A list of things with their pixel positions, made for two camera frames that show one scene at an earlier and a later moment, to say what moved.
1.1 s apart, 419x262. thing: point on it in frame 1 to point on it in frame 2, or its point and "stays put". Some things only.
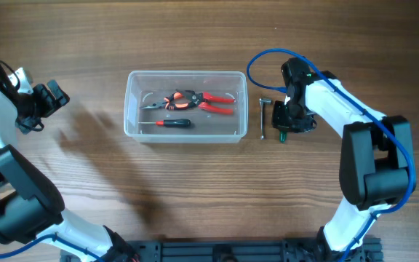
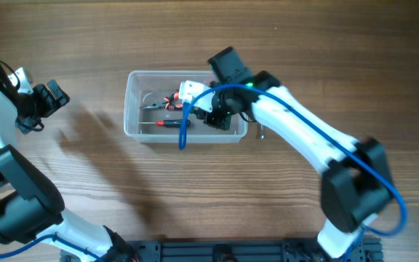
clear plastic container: (186, 107) stays put
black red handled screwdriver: (172, 123) stays put
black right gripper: (278, 122) to (222, 120)
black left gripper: (49, 103) stays put
